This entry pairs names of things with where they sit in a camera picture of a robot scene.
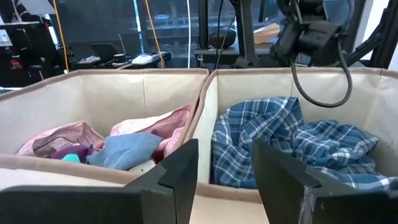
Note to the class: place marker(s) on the navy sock with teal cuff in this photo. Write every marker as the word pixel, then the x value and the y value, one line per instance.
pixel 71 152

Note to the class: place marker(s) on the black rounded object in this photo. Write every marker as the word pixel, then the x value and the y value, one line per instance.
pixel 222 38

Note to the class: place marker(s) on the white sock label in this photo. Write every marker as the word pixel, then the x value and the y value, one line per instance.
pixel 141 168

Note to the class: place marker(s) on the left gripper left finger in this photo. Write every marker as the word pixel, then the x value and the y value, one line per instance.
pixel 93 205

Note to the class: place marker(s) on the beige fabric storage bin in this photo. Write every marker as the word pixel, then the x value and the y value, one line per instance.
pixel 93 99
pixel 248 84

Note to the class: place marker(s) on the white device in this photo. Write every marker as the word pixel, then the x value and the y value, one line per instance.
pixel 142 59

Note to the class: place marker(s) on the brown cardboard piece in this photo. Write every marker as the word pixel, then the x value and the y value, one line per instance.
pixel 267 34

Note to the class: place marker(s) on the dark side desk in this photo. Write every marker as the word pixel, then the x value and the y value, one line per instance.
pixel 217 53

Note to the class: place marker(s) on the pink shirt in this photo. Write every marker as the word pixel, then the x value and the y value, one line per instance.
pixel 62 137

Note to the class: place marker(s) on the dark mug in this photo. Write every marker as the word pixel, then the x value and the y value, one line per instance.
pixel 119 58

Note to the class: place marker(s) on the blue sock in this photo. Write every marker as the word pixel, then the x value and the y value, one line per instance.
pixel 124 151

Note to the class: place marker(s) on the black shelf unit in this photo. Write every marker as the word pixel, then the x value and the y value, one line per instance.
pixel 28 56

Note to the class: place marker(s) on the black side table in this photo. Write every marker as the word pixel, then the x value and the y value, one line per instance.
pixel 93 65

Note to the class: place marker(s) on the dark laptop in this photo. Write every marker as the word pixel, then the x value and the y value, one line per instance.
pixel 104 51

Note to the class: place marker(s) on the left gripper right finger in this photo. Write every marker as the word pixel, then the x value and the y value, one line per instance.
pixel 342 208

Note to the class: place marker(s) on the blue plaid shirt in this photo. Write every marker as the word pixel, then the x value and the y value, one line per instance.
pixel 264 124

